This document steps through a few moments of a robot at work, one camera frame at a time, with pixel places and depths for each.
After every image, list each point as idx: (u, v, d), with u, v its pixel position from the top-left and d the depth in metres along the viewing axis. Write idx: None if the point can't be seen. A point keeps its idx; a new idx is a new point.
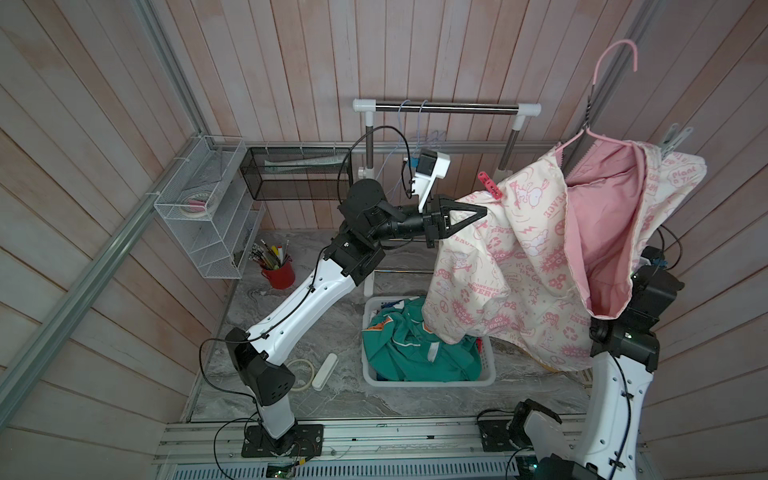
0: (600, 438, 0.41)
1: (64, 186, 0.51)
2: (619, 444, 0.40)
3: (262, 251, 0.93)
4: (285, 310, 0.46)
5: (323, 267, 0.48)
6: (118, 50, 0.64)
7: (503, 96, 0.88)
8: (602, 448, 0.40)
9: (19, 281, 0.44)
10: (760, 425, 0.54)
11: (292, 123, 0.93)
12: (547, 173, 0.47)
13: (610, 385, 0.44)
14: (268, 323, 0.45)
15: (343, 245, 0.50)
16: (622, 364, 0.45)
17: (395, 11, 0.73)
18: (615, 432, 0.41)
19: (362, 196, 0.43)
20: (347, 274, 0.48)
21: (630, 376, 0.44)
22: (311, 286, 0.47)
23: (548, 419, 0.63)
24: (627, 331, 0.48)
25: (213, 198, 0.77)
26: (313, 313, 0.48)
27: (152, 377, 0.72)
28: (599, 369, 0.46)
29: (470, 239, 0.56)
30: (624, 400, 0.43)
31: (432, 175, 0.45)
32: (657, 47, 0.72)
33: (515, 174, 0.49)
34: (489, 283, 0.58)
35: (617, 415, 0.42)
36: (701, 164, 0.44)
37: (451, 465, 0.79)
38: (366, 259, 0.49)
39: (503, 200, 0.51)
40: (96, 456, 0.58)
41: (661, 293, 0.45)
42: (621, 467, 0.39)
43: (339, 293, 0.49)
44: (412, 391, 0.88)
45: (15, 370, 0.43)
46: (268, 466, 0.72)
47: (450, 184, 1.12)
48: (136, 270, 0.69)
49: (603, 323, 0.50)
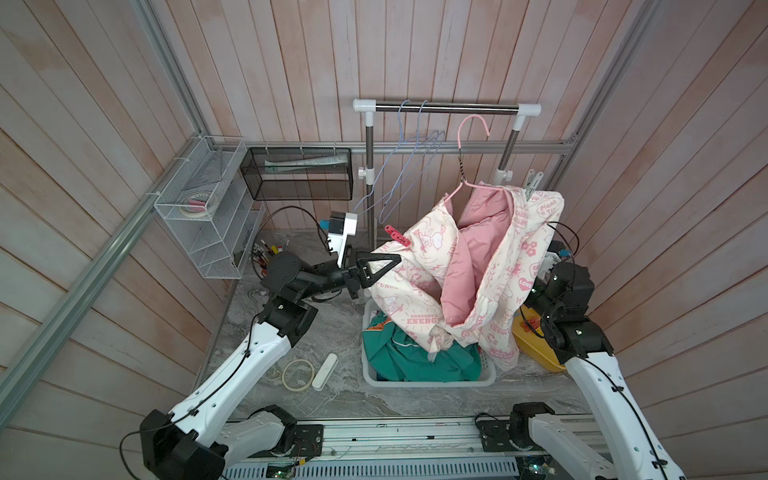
0: (632, 445, 0.41)
1: (64, 186, 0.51)
2: (648, 443, 0.41)
3: (262, 251, 0.93)
4: (215, 382, 0.43)
5: (258, 331, 0.49)
6: (117, 50, 0.64)
7: (503, 97, 0.88)
8: (642, 455, 0.40)
9: (19, 281, 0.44)
10: (760, 425, 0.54)
11: (293, 123, 0.93)
12: (442, 221, 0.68)
13: (602, 388, 0.46)
14: (196, 397, 0.42)
15: (277, 307, 0.52)
16: (594, 360, 0.49)
17: (395, 11, 0.73)
18: (636, 432, 0.42)
19: (283, 269, 0.46)
20: (283, 334, 0.49)
21: (607, 369, 0.48)
22: (245, 351, 0.47)
23: (553, 426, 0.61)
24: (576, 328, 0.52)
25: (213, 199, 0.77)
26: (249, 381, 0.47)
27: (151, 377, 0.72)
28: (579, 375, 0.49)
29: (393, 282, 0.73)
30: (619, 393, 0.45)
31: (342, 234, 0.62)
32: (656, 47, 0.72)
33: (416, 225, 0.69)
34: (423, 313, 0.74)
35: (626, 414, 0.44)
36: (557, 197, 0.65)
37: (452, 465, 0.79)
38: (300, 319, 0.52)
39: (410, 246, 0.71)
40: (96, 457, 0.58)
41: (588, 287, 0.50)
42: (666, 465, 0.40)
43: (275, 356, 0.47)
44: (411, 392, 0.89)
45: (15, 370, 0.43)
46: (268, 466, 0.72)
47: (450, 184, 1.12)
48: (137, 271, 0.70)
49: (558, 332, 0.53)
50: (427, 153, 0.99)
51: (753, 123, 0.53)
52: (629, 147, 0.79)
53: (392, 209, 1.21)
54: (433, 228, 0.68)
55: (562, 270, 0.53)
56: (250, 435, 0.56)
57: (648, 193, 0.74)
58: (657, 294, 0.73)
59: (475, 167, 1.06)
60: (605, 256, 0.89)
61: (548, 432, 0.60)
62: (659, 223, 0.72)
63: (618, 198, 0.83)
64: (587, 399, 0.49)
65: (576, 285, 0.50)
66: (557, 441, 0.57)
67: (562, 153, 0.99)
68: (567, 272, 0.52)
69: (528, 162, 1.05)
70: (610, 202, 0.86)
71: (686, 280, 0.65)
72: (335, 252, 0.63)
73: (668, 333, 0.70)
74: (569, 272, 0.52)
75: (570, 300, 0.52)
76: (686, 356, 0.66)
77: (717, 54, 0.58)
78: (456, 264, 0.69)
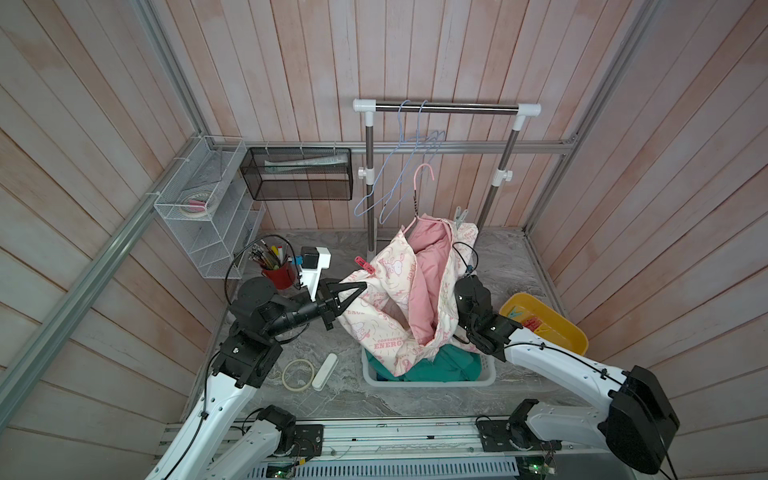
0: (583, 376, 0.47)
1: (64, 186, 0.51)
2: (589, 368, 0.48)
3: (262, 251, 0.93)
4: (175, 453, 0.40)
5: (214, 385, 0.45)
6: (118, 51, 0.64)
7: (503, 97, 0.88)
8: (593, 379, 0.46)
9: (19, 281, 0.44)
10: (760, 426, 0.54)
11: (292, 123, 0.93)
12: (401, 249, 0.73)
13: (536, 354, 0.53)
14: (159, 473, 0.39)
15: (233, 351, 0.47)
16: (515, 340, 0.57)
17: (396, 11, 0.73)
18: (578, 366, 0.49)
19: (253, 292, 0.45)
20: (242, 382, 0.45)
21: (525, 337, 0.57)
22: (202, 412, 0.43)
23: (545, 413, 0.62)
24: (492, 325, 0.62)
25: (213, 199, 0.77)
26: (212, 441, 0.44)
27: (151, 377, 0.72)
28: (518, 357, 0.57)
29: (359, 308, 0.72)
30: (546, 349, 0.53)
31: (317, 268, 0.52)
32: (655, 47, 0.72)
33: (381, 253, 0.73)
34: (390, 337, 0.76)
35: (563, 360, 0.50)
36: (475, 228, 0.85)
37: (453, 465, 0.79)
38: (261, 358, 0.47)
39: (376, 274, 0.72)
40: (96, 456, 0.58)
41: (486, 293, 0.59)
42: (608, 371, 0.46)
43: (238, 405, 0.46)
44: (411, 391, 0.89)
45: (15, 370, 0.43)
46: (268, 466, 0.72)
47: (450, 184, 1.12)
48: (136, 271, 0.69)
49: (485, 340, 0.60)
50: (426, 153, 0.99)
51: (752, 123, 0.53)
52: (630, 147, 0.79)
53: (392, 210, 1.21)
54: (394, 256, 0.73)
55: (464, 289, 0.61)
56: (240, 462, 0.55)
57: (648, 193, 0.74)
58: (657, 294, 0.73)
59: (476, 166, 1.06)
60: (606, 256, 0.88)
61: (545, 419, 0.61)
62: (660, 223, 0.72)
63: (618, 198, 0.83)
64: (537, 370, 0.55)
65: (481, 298, 0.58)
66: (556, 421, 0.58)
67: (562, 153, 0.99)
68: (470, 289, 0.60)
69: (528, 162, 1.05)
70: (611, 202, 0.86)
71: (687, 280, 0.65)
72: (304, 286, 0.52)
73: (669, 333, 0.70)
74: (470, 290, 0.60)
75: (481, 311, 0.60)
76: (685, 356, 0.66)
77: (718, 54, 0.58)
78: (417, 289, 0.71)
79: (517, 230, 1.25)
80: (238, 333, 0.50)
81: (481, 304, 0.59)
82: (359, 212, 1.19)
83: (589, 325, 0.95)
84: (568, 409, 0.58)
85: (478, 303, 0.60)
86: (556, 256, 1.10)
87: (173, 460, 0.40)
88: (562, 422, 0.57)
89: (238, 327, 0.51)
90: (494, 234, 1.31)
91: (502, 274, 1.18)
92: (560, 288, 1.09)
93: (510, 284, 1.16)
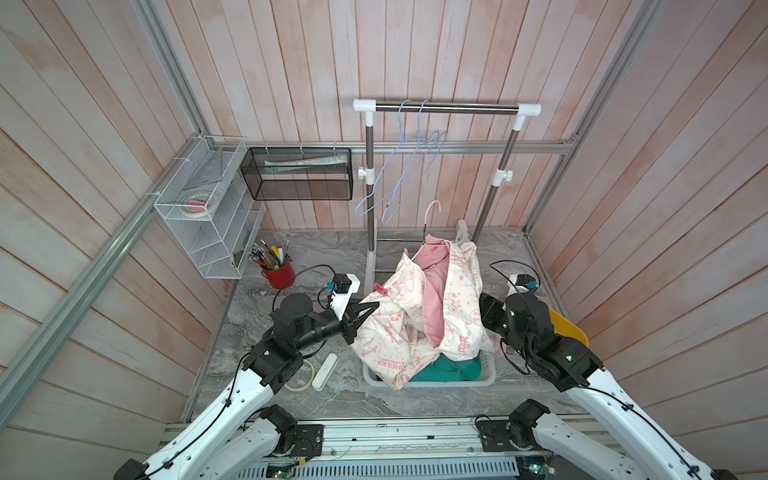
0: (668, 462, 0.42)
1: (64, 186, 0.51)
2: (676, 457, 0.42)
3: (262, 251, 0.93)
4: (193, 432, 0.44)
5: (241, 378, 0.50)
6: (117, 50, 0.64)
7: (503, 96, 0.88)
8: (678, 470, 0.41)
9: (19, 281, 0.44)
10: (760, 426, 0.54)
11: (293, 123, 0.93)
12: (410, 268, 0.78)
13: (617, 413, 0.45)
14: (173, 448, 0.42)
15: (263, 353, 0.53)
16: (595, 385, 0.47)
17: (395, 11, 0.73)
18: (665, 449, 0.42)
19: (294, 306, 0.52)
20: (266, 382, 0.50)
21: (609, 389, 0.47)
22: (227, 400, 0.47)
23: (558, 432, 0.61)
24: (566, 352, 0.50)
25: (213, 198, 0.77)
26: (228, 429, 0.48)
27: (152, 377, 0.72)
28: (588, 403, 0.48)
29: (370, 324, 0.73)
30: (628, 411, 0.45)
31: (347, 291, 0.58)
32: (655, 47, 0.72)
33: (392, 276, 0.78)
34: (395, 358, 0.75)
35: (646, 431, 0.44)
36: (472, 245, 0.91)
37: (453, 465, 0.79)
38: (286, 366, 0.53)
39: (387, 293, 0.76)
40: (96, 457, 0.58)
41: (542, 307, 0.51)
42: (696, 469, 0.41)
43: (257, 404, 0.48)
44: (412, 392, 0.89)
45: (15, 369, 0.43)
46: (268, 466, 0.72)
47: (450, 184, 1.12)
48: (137, 271, 0.70)
49: (549, 365, 0.50)
50: (427, 153, 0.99)
51: (752, 123, 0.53)
52: (630, 147, 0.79)
53: (393, 210, 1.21)
54: (405, 275, 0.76)
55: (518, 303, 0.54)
56: (232, 462, 0.54)
57: (649, 193, 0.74)
58: (657, 294, 0.73)
59: (476, 166, 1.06)
60: (606, 256, 0.88)
61: (557, 440, 0.60)
62: (660, 223, 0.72)
63: (619, 198, 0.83)
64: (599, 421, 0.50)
65: (535, 311, 0.51)
66: (571, 447, 0.58)
67: (562, 153, 0.99)
68: (522, 303, 0.53)
69: (528, 161, 1.05)
70: (611, 202, 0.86)
71: (687, 280, 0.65)
72: (332, 306, 0.62)
73: (670, 333, 0.70)
74: (522, 304, 0.53)
75: (538, 327, 0.52)
76: (685, 356, 0.66)
77: (718, 54, 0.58)
78: (430, 303, 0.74)
79: (517, 230, 1.25)
80: (269, 339, 0.56)
81: (537, 317, 0.51)
82: (359, 211, 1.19)
83: (589, 326, 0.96)
84: (585, 439, 0.57)
85: (533, 319, 0.52)
86: (556, 256, 1.10)
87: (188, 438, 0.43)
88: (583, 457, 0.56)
89: (270, 333, 0.57)
90: (494, 234, 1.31)
91: (502, 274, 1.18)
92: (560, 288, 1.09)
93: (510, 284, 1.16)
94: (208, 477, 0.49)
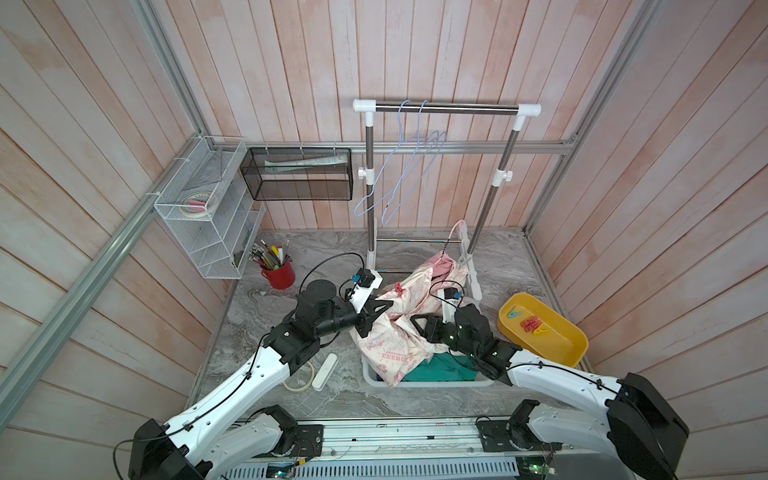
0: (580, 388, 0.49)
1: (64, 186, 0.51)
2: (585, 381, 0.49)
3: (262, 251, 0.93)
4: (212, 402, 0.44)
5: (261, 355, 0.51)
6: (118, 51, 0.64)
7: (503, 96, 0.88)
8: (587, 389, 0.48)
9: (19, 281, 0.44)
10: (760, 426, 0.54)
11: (293, 123, 0.93)
12: (425, 280, 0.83)
13: (536, 372, 0.55)
14: (193, 413, 0.43)
15: (283, 334, 0.54)
16: (516, 361, 0.59)
17: (395, 11, 0.73)
18: (574, 379, 0.50)
19: (319, 290, 0.55)
20: (285, 360, 0.51)
21: (524, 358, 0.59)
22: (247, 373, 0.48)
23: (548, 415, 0.62)
24: (495, 350, 0.64)
25: (213, 198, 0.77)
26: (243, 402, 0.48)
27: (151, 377, 0.72)
28: (520, 377, 0.59)
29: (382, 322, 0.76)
30: (542, 366, 0.55)
31: (369, 286, 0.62)
32: (654, 48, 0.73)
33: (409, 280, 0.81)
34: (398, 351, 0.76)
35: (560, 375, 0.52)
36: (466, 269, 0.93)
37: (452, 465, 0.79)
38: (303, 348, 0.54)
39: (403, 294, 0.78)
40: (96, 457, 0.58)
41: (483, 320, 0.63)
42: (602, 382, 0.48)
43: (271, 381, 0.51)
44: (412, 392, 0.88)
45: (14, 370, 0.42)
46: (268, 466, 0.72)
47: (450, 184, 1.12)
48: (137, 271, 0.70)
49: (490, 366, 0.63)
50: (427, 153, 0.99)
51: (752, 123, 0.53)
52: (630, 147, 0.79)
53: (393, 210, 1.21)
54: (419, 284, 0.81)
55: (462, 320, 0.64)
56: (239, 446, 0.55)
57: (649, 193, 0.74)
58: (658, 294, 0.73)
59: (476, 166, 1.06)
60: (606, 256, 0.88)
61: (548, 425, 0.61)
62: (660, 223, 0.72)
63: (619, 197, 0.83)
64: (539, 388, 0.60)
65: (477, 325, 0.62)
66: (560, 427, 0.58)
67: (562, 153, 0.99)
68: (467, 319, 0.64)
69: (528, 161, 1.05)
70: (610, 202, 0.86)
71: (686, 280, 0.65)
72: (352, 299, 0.64)
73: (670, 333, 0.70)
74: (467, 319, 0.64)
75: (481, 337, 0.64)
76: (685, 356, 0.66)
77: (718, 54, 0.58)
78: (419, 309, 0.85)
79: (517, 230, 1.25)
80: (289, 322, 0.58)
81: (479, 331, 0.63)
82: (359, 211, 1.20)
83: (589, 326, 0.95)
84: (571, 412, 0.58)
85: (477, 331, 0.63)
86: (556, 256, 1.10)
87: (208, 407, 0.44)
88: (568, 428, 0.56)
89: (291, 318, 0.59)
90: (494, 234, 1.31)
91: (502, 274, 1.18)
92: (559, 288, 1.09)
93: (510, 284, 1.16)
94: (216, 456, 0.49)
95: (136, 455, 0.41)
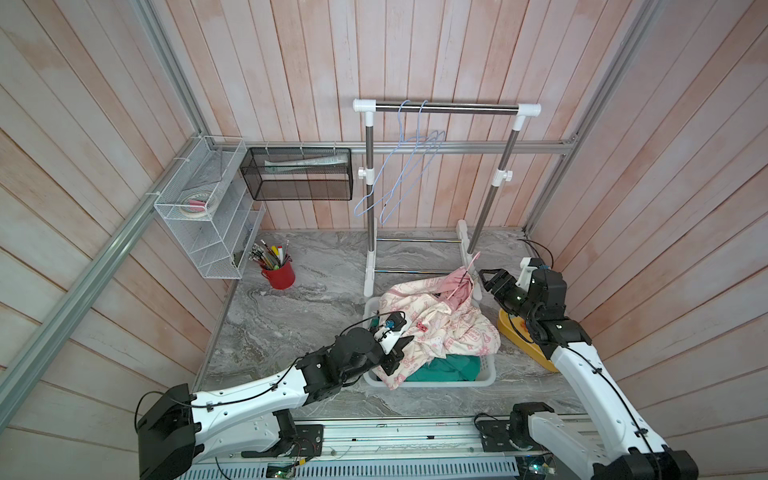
0: (616, 418, 0.44)
1: (64, 186, 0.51)
2: (628, 418, 0.44)
3: (262, 251, 0.93)
4: (237, 395, 0.48)
5: (293, 375, 0.54)
6: (118, 50, 0.64)
7: (503, 96, 0.88)
8: (620, 425, 0.43)
9: (19, 281, 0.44)
10: (760, 425, 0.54)
11: (293, 123, 0.93)
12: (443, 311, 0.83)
13: (585, 371, 0.50)
14: (217, 397, 0.46)
15: (316, 364, 0.58)
16: (575, 348, 0.53)
17: (395, 12, 0.73)
18: (618, 408, 0.45)
19: (358, 340, 0.56)
20: (308, 390, 0.53)
21: (587, 356, 0.52)
22: (273, 384, 0.51)
23: (552, 421, 0.61)
24: (557, 323, 0.57)
25: (213, 198, 0.77)
26: (258, 408, 0.50)
27: (151, 377, 0.72)
28: (564, 363, 0.53)
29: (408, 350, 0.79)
30: (597, 376, 0.49)
31: (400, 331, 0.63)
32: (655, 47, 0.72)
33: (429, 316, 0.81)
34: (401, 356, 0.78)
35: (609, 393, 0.47)
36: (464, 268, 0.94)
37: (452, 465, 0.79)
38: (327, 386, 0.56)
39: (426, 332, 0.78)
40: (96, 457, 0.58)
41: (561, 285, 0.57)
42: (646, 433, 0.42)
43: (288, 403, 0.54)
44: (412, 392, 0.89)
45: (15, 370, 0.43)
46: (268, 466, 0.72)
47: (450, 184, 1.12)
48: (137, 270, 0.69)
49: (541, 328, 0.58)
50: (427, 153, 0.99)
51: (752, 124, 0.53)
52: (630, 147, 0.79)
53: (393, 210, 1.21)
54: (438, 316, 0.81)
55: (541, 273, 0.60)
56: (234, 439, 0.55)
57: (649, 193, 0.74)
58: (658, 294, 0.73)
59: (476, 166, 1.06)
60: (606, 257, 0.89)
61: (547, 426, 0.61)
62: (660, 223, 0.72)
63: (619, 197, 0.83)
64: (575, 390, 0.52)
65: (552, 285, 0.57)
66: (556, 434, 0.57)
67: (562, 153, 0.99)
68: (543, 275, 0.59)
69: (528, 161, 1.05)
70: (611, 202, 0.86)
71: (687, 280, 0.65)
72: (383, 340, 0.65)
73: (670, 333, 0.70)
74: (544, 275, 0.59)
75: (548, 299, 0.59)
76: (685, 356, 0.66)
77: (718, 54, 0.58)
78: None
79: (517, 230, 1.25)
80: (322, 354, 0.61)
81: (551, 291, 0.58)
82: (359, 211, 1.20)
83: (590, 325, 0.95)
84: (578, 434, 0.56)
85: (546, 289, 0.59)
86: (556, 256, 1.10)
87: (232, 397, 0.47)
88: (564, 442, 0.55)
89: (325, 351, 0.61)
90: (494, 234, 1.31)
91: None
92: None
93: None
94: (211, 443, 0.51)
95: (159, 408, 0.44)
